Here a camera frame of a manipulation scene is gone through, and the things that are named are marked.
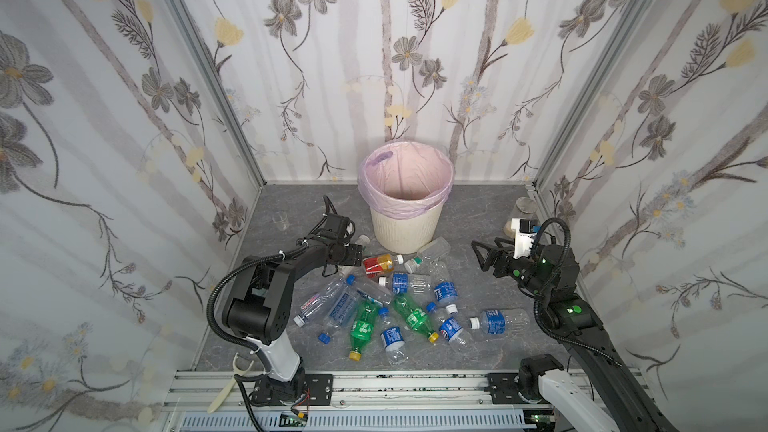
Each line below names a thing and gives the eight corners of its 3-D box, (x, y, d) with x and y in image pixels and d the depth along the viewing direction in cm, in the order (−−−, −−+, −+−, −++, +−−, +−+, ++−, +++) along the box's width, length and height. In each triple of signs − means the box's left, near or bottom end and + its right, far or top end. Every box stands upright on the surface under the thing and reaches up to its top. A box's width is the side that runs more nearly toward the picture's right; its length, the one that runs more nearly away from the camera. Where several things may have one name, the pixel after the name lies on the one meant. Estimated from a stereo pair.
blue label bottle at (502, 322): (469, 336, 84) (474, 330, 80) (466, 316, 88) (470, 309, 84) (526, 337, 84) (534, 330, 80) (521, 316, 88) (528, 309, 84)
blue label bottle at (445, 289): (436, 314, 86) (438, 310, 83) (432, 270, 95) (433, 265, 93) (458, 314, 86) (460, 310, 84) (451, 270, 95) (453, 265, 93)
